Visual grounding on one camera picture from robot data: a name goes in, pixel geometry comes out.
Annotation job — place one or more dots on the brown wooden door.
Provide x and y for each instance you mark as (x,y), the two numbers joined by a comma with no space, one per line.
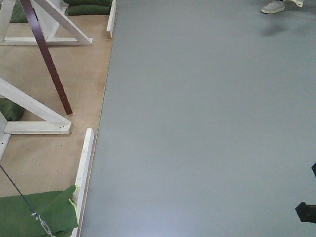
(36,29)

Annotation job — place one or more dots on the black robot part upper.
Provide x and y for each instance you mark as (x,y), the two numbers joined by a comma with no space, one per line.
(314,169)

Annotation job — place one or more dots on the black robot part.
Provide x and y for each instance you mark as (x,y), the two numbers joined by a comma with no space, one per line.
(306,212)
(314,169)

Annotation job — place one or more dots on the black robot part lower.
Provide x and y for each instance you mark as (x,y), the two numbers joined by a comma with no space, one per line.
(306,212)

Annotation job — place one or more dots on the white near support brace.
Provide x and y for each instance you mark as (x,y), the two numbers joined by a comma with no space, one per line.
(51,122)

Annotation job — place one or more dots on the lower green sandbag far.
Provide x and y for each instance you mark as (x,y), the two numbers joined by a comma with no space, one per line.
(85,9)

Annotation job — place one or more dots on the plywood base board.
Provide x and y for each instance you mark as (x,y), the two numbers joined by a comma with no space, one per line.
(34,163)

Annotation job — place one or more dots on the green sandbag near corner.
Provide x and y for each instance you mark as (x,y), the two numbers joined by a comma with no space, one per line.
(56,208)

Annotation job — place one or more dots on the green sandbag behind brace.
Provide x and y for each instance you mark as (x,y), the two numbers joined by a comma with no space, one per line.
(10,110)

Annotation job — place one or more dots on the upper green sandbag far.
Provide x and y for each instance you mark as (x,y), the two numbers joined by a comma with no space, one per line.
(89,2)

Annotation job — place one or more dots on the white sneaker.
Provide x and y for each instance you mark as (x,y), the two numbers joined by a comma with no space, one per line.
(273,7)

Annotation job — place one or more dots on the green sandbag far left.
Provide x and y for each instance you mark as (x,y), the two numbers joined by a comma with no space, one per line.
(18,14)

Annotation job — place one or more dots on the white far edge rail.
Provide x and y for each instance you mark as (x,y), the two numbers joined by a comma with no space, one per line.
(112,19)

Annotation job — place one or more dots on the white edge rail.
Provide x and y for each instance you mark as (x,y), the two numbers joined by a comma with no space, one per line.
(82,178)
(112,19)

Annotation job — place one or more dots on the white near edge rail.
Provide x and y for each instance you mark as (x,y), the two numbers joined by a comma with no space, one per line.
(82,178)

